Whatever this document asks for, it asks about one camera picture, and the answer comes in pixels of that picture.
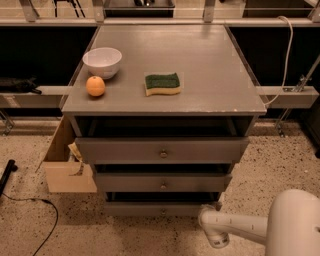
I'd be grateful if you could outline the grey bottom drawer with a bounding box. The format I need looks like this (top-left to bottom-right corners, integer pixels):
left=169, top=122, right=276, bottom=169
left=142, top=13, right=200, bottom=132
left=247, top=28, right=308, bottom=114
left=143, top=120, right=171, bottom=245
left=105, top=192, right=221, bottom=216

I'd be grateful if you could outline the grey drawer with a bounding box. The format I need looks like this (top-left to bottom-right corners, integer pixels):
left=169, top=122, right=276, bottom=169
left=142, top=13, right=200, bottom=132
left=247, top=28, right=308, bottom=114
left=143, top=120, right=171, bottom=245
left=105, top=192, right=221, bottom=216
left=95, top=164, right=232, bottom=192
left=74, top=116, right=250, bottom=165

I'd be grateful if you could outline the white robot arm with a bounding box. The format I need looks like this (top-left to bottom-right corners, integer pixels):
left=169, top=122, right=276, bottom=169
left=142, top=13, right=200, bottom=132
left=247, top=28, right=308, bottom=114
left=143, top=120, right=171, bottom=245
left=198, top=189, right=320, bottom=256

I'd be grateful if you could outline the grey drawer cabinet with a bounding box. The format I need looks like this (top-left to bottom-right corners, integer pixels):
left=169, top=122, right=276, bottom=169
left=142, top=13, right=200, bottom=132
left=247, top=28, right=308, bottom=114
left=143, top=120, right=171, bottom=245
left=61, top=24, right=268, bottom=201

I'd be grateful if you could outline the grey top drawer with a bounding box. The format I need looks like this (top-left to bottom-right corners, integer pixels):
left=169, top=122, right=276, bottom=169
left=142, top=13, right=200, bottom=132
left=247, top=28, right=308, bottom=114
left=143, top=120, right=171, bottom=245
left=74, top=116, right=250, bottom=165

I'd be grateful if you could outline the grey middle drawer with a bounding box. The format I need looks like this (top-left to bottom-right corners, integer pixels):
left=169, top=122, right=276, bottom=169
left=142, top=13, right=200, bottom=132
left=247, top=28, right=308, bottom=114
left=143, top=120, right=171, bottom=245
left=95, top=164, right=232, bottom=192

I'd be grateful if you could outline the green yellow sponge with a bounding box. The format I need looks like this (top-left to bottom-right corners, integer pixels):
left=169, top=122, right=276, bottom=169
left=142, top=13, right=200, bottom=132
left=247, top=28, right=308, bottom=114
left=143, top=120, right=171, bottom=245
left=145, top=73, right=181, bottom=96

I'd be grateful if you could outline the orange fruit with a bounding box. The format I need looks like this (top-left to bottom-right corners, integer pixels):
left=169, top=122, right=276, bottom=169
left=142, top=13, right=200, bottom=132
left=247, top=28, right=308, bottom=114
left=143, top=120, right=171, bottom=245
left=86, top=76, right=105, bottom=97

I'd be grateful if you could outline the white bowl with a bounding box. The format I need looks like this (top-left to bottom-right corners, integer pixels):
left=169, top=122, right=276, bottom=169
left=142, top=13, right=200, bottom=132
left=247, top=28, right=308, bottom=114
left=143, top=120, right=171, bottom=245
left=82, top=47, right=122, bottom=79

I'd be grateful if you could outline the cardboard box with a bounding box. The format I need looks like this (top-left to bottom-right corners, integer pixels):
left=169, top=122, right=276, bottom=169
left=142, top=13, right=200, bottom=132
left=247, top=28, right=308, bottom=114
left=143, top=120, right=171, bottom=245
left=41, top=117, right=97, bottom=193

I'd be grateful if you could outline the black bar on floor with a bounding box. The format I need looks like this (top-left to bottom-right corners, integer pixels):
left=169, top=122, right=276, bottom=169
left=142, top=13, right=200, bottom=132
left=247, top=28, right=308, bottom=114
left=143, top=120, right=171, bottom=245
left=0, top=159, right=18, bottom=196

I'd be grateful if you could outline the white hanging cable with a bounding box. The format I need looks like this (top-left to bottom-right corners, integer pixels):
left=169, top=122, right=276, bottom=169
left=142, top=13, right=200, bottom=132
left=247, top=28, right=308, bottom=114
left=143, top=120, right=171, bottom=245
left=263, top=15, right=294, bottom=108

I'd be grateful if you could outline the black floor cable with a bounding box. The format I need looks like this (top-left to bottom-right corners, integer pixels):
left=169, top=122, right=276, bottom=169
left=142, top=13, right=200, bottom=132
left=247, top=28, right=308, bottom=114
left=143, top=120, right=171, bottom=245
left=0, top=192, right=60, bottom=256

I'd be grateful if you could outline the black object on rail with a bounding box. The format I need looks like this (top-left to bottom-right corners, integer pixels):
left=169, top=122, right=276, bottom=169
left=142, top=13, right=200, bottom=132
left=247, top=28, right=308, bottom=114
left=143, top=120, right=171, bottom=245
left=0, top=77, right=42, bottom=95

